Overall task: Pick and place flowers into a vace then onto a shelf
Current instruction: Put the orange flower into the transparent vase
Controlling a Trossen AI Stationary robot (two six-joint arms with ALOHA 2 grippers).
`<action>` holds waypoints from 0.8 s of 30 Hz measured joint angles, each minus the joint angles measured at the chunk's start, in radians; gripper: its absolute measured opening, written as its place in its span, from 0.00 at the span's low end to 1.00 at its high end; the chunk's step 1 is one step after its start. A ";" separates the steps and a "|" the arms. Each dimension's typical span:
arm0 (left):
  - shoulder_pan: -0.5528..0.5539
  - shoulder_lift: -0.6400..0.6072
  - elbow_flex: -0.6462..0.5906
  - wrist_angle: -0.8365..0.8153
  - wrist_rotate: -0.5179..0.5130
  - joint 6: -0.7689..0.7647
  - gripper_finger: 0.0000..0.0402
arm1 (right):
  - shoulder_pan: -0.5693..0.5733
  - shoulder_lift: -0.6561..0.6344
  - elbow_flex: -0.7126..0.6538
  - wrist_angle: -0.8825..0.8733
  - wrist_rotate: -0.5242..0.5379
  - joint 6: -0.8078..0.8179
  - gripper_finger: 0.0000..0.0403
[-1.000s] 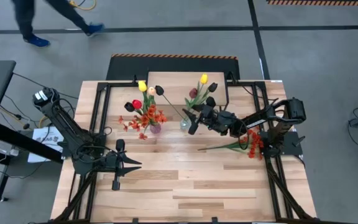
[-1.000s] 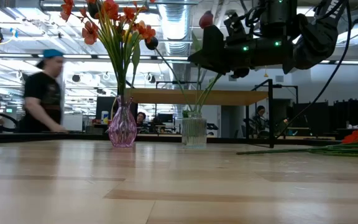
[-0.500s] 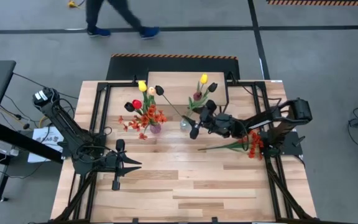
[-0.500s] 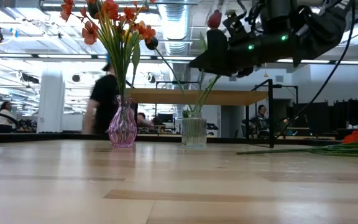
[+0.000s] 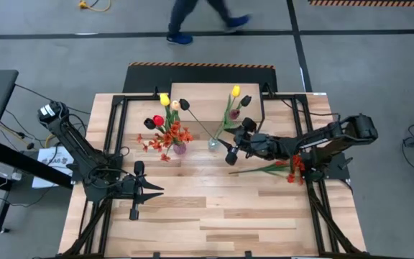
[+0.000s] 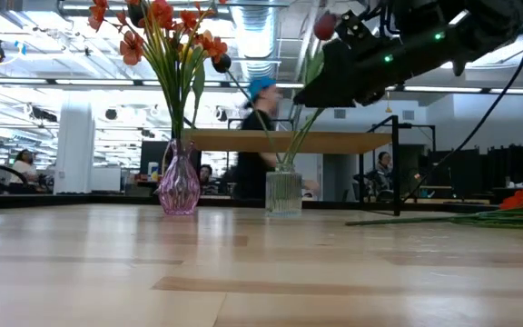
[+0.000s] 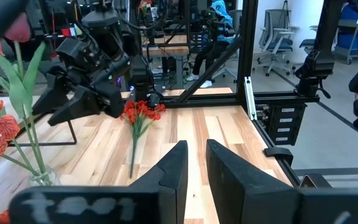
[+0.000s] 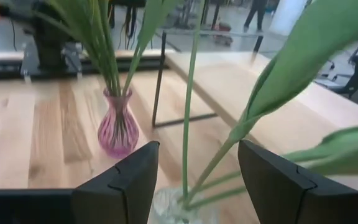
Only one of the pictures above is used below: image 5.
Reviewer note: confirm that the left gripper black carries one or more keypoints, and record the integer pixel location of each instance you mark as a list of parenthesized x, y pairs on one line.
[(128, 187)]

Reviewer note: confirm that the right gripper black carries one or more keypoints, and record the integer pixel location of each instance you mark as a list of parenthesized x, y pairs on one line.
[(261, 144)]

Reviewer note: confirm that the maroon artificial tulip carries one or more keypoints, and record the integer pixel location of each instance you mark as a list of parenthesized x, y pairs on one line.
[(234, 114)]

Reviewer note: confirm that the clear ribbed glass vase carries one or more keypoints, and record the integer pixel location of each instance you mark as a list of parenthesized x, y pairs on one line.
[(213, 144)]

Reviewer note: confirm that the yellow artificial tulip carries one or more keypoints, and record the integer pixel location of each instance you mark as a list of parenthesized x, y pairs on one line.
[(235, 91), (164, 99)]

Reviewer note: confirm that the red artificial flower bunch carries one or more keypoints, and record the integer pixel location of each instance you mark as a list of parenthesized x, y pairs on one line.
[(293, 165)]

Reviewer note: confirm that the pink glass vase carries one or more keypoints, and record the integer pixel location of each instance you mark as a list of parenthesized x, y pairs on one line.
[(180, 148)]

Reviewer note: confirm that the orange artificial flower bunch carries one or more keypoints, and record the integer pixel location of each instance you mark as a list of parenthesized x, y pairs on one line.
[(173, 136)]

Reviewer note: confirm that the red artificial tulip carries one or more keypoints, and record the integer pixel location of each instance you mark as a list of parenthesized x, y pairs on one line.
[(158, 120)]

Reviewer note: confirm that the cream artificial tulip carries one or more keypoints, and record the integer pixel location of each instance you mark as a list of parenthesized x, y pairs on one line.
[(174, 105)]

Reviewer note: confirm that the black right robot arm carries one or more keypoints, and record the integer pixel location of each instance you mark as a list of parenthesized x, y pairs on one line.
[(336, 136)]

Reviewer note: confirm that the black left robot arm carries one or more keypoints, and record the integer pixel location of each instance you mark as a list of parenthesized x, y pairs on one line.
[(81, 151)]

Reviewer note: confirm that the wooden shelf with black legs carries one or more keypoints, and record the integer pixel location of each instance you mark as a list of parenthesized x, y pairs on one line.
[(207, 93)]

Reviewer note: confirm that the black mat with striped edge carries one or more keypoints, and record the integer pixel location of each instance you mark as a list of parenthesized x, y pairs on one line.
[(200, 75)]

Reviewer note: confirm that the white printed paper sheet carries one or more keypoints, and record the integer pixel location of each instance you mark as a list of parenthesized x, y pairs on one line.
[(49, 158)]

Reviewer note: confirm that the person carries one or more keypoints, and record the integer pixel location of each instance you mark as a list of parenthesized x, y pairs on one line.
[(182, 14)]

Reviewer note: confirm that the orange black striped tape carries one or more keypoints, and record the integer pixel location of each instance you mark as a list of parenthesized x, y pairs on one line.
[(372, 3)]

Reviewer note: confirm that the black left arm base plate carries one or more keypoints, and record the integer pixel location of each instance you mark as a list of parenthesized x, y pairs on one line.
[(74, 175)]

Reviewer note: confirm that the black metal table frame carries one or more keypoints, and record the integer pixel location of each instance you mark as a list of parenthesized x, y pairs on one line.
[(135, 97)]

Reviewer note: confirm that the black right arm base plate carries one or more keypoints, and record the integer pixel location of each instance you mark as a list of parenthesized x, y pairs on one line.
[(340, 172)]

